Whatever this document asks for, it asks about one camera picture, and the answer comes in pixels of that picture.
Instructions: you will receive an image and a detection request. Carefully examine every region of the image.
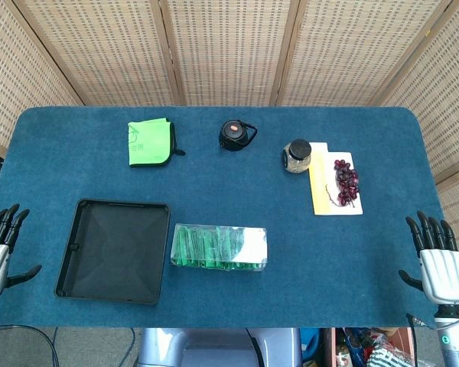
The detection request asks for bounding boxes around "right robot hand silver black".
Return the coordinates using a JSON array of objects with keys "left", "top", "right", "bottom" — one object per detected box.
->
[{"left": 399, "top": 210, "right": 459, "bottom": 306}]

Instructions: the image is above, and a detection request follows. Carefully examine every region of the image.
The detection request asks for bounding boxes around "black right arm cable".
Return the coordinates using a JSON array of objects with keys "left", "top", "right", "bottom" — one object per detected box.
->
[{"left": 405, "top": 312, "right": 459, "bottom": 330}]

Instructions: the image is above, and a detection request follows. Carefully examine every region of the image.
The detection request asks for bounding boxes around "black square plastic tray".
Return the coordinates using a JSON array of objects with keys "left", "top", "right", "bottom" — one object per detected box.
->
[{"left": 54, "top": 198, "right": 172, "bottom": 306}]

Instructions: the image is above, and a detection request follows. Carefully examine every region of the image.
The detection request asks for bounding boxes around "woven rattan folding screen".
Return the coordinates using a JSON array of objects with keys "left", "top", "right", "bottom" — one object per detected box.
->
[{"left": 0, "top": 0, "right": 459, "bottom": 209}]

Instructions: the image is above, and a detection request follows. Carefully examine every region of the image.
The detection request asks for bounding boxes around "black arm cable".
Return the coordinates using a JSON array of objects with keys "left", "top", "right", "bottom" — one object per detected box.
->
[
  {"left": 0, "top": 323, "right": 60, "bottom": 367},
  {"left": 405, "top": 312, "right": 459, "bottom": 330}
]

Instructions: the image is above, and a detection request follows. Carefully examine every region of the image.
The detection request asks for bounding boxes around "clear box of green packets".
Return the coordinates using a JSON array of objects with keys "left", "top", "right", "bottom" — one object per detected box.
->
[{"left": 170, "top": 222, "right": 269, "bottom": 274}]

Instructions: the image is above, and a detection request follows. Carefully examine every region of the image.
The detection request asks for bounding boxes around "small black teapot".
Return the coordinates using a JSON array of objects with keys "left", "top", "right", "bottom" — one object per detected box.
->
[{"left": 218, "top": 119, "right": 259, "bottom": 152}]

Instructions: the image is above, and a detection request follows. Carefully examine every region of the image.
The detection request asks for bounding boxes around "yellow and white paper card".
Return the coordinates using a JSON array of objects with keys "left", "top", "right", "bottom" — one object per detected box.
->
[{"left": 308, "top": 141, "right": 336, "bottom": 216}]

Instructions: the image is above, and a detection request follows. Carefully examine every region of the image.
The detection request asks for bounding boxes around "dark red grape bunch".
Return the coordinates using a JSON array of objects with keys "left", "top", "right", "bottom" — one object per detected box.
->
[{"left": 324, "top": 158, "right": 361, "bottom": 209}]

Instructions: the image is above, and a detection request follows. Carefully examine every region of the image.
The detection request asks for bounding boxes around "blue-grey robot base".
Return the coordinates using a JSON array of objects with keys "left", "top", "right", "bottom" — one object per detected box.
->
[{"left": 136, "top": 327, "right": 304, "bottom": 367}]

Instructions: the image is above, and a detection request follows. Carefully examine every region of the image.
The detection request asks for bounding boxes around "glass jar black lid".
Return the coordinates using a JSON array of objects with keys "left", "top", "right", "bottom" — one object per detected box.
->
[{"left": 282, "top": 138, "right": 313, "bottom": 174}]

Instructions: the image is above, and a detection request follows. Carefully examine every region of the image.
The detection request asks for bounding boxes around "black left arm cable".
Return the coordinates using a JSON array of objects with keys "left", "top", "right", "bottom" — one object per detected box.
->
[{"left": 0, "top": 323, "right": 60, "bottom": 367}]

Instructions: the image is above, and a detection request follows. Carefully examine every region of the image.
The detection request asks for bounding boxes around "red box with clutter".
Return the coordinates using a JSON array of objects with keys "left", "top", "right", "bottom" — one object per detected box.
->
[{"left": 320, "top": 326, "right": 417, "bottom": 367}]

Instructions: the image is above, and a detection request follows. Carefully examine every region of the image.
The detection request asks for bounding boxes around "green folded cloth black trim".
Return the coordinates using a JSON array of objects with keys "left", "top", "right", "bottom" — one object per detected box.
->
[{"left": 127, "top": 118, "right": 186, "bottom": 168}]

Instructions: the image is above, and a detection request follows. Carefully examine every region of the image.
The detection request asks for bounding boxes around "blue felt table mat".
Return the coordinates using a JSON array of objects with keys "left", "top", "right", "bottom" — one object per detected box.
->
[{"left": 0, "top": 106, "right": 458, "bottom": 330}]

